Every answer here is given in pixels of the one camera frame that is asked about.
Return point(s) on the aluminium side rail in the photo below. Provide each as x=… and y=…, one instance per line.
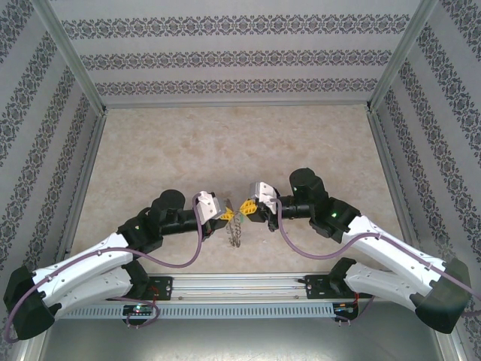
x=85, y=180
x=379, y=139

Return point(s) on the right circuit board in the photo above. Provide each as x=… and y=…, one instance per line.
x=343, y=307

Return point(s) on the grey metal sheet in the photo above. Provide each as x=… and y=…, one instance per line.
x=240, y=338

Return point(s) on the circuit board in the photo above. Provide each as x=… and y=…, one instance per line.
x=137, y=310
x=343, y=307

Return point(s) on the grey wall base strip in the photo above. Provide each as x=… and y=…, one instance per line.
x=236, y=107

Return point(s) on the left circuit board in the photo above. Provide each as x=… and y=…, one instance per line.
x=137, y=310

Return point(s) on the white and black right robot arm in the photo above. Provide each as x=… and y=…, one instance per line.
x=383, y=284

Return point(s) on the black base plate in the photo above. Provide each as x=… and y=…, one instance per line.
x=165, y=287
x=315, y=287

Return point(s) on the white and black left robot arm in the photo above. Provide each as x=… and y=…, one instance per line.
x=75, y=270

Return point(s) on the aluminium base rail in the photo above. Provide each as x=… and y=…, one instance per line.
x=240, y=286

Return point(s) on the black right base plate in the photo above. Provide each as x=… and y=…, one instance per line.
x=315, y=287

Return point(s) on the aluminium corner post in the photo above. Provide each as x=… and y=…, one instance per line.
x=402, y=56
x=71, y=56

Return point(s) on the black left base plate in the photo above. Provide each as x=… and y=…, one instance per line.
x=165, y=287

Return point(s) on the aluminium front frame bar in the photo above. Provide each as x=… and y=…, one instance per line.
x=34, y=351
x=452, y=349

